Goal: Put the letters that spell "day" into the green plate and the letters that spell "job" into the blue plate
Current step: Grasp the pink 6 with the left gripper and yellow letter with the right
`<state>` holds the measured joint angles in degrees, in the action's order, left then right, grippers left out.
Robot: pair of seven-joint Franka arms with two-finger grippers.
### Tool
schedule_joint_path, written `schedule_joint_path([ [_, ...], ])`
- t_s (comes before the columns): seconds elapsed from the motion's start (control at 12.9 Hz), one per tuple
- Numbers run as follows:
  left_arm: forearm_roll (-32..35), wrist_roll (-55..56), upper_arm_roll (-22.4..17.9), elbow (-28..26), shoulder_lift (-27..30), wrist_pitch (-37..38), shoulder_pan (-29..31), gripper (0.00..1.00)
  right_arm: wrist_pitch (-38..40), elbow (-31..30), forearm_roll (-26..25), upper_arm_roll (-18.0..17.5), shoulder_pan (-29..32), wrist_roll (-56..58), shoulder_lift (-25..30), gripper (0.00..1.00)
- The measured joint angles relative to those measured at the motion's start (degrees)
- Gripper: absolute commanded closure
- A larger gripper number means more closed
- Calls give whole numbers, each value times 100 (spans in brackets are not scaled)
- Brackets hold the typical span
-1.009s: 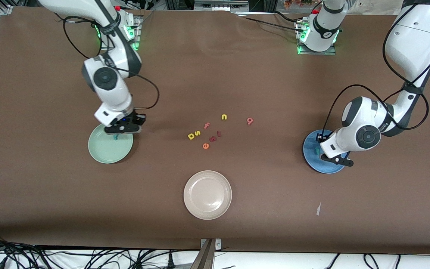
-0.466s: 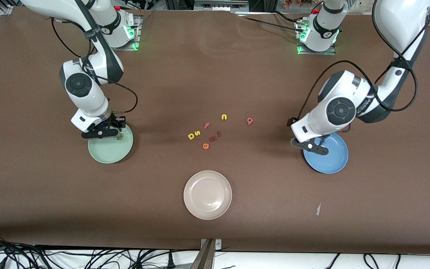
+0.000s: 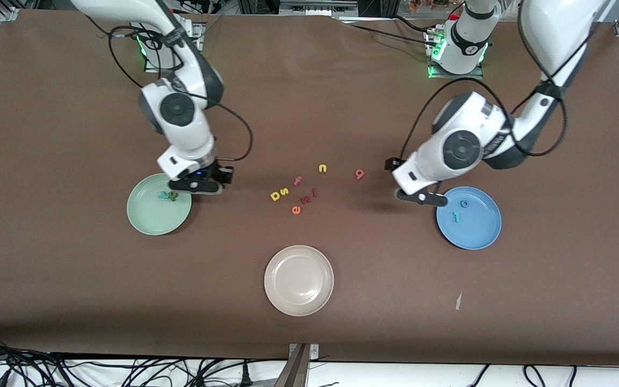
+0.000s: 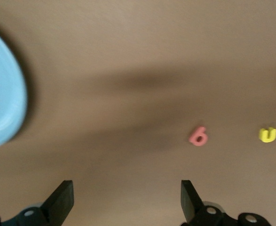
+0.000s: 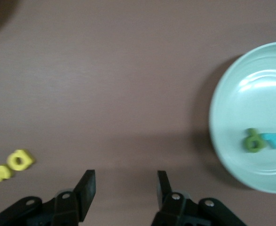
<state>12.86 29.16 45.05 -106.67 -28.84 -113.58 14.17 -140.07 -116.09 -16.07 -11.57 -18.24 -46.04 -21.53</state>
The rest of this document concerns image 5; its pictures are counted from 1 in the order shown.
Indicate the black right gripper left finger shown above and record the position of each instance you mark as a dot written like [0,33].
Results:
[65,209]

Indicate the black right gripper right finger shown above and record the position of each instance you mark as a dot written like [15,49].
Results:
[180,212]

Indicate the yellow foam letter D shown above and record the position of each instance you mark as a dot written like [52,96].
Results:
[26,162]

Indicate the green foam letter p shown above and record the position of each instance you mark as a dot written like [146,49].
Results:
[247,143]

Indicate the teal foam letter y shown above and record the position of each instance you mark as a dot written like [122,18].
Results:
[275,139]

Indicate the brown table cover sheet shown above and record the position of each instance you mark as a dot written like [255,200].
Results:
[104,82]

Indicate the light green plate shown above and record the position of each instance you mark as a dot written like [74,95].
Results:
[257,94]

